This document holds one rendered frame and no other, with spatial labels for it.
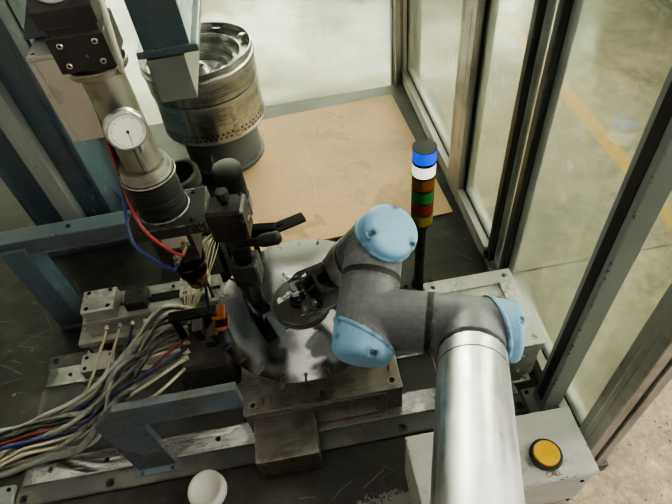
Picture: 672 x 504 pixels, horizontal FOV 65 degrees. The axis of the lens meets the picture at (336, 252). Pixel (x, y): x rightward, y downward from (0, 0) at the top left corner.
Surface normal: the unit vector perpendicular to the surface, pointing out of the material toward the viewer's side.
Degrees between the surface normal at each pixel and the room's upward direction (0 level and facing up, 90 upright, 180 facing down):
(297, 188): 0
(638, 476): 0
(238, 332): 0
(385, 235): 32
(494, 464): 23
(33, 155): 90
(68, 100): 90
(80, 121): 90
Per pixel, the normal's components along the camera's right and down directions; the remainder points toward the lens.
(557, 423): -0.09, -0.66
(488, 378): 0.22, -0.81
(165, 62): 0.15, 0.73
